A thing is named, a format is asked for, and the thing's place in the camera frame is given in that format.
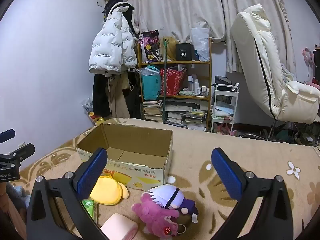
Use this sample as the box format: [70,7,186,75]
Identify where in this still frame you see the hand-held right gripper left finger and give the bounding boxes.
[26,147,108,240]

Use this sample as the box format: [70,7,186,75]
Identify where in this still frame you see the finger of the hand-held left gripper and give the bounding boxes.
[11,143,36,167]
[0,129,16,144]

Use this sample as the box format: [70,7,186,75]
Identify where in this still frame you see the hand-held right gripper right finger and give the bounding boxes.
[211,147,293,240]

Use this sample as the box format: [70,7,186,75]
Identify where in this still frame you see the yellow round plush toy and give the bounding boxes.
[89,175,129,207]

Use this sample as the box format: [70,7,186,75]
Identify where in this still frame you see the printed cardboard box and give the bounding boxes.
[76,123,174,188]

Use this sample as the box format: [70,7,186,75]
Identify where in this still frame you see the white-haired purple plush doll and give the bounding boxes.
[147,184,199,224]

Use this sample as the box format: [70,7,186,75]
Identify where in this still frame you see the pink bear plush toy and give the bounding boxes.
[132,191,187,237]

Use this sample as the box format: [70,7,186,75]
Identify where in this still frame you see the person's left forearm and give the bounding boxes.
[6,182,31,208]

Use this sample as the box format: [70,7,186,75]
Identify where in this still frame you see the green packet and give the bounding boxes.
[82,199,98,225]

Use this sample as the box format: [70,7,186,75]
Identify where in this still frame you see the yellow red packet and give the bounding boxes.
[87,112,104,126]

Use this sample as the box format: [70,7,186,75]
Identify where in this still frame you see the white trolley cart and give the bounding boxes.
[211,84,239,133]

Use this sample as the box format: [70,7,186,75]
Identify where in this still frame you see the light blue folded cloth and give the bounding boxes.
[214,101,234,117]

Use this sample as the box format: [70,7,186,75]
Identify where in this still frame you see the patterned plastic bag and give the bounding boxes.
[81,97,94,113]

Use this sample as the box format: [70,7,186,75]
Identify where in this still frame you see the stack of books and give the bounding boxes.
[142,100,164,123]
[165,100,208,131]

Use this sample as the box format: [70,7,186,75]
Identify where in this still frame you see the dark hanging coat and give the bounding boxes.
[92,72,112,118]

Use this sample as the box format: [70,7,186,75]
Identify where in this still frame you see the beige hanging garment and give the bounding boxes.
[107,74,131,119]

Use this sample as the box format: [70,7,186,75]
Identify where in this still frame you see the black hanging clothes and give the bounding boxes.
[122,70,143,119]

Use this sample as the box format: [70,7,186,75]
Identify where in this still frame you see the row of white bottles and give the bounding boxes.
[187,75,210,96]

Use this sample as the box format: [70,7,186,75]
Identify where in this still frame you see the black bag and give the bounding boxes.
[212,76,238,91]

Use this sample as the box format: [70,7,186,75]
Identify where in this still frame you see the red patterned bag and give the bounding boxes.
[160,67,186,96]

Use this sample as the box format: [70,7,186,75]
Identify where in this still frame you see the teal bag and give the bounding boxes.
[139,65,162,101]

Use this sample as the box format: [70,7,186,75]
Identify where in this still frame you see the green pole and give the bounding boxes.
[162,38,171,124]

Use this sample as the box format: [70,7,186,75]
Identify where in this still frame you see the wooden shelf rack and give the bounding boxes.
[137,39,212,132]

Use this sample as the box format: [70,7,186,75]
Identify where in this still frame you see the cream padded recliner chair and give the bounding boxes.
[230,4,320,125]

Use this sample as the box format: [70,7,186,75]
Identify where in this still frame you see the white printed puffer jacket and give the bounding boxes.
[89,2,138,75]

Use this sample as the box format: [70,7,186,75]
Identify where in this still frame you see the black box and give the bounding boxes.
[175,43,192,62]

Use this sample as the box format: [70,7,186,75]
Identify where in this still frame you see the clear plastic bag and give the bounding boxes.
[191,27,210,62]

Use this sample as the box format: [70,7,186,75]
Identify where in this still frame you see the yellow wig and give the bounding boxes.
[160,36,179,62]

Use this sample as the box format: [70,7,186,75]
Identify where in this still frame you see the colourful printed bag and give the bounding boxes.
[139,30,162,64]

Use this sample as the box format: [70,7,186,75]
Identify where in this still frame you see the pink desk fan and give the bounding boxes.
[302,47,316,83]

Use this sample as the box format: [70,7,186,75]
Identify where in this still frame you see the pale floral curtain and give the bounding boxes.
[131,0,297,74]

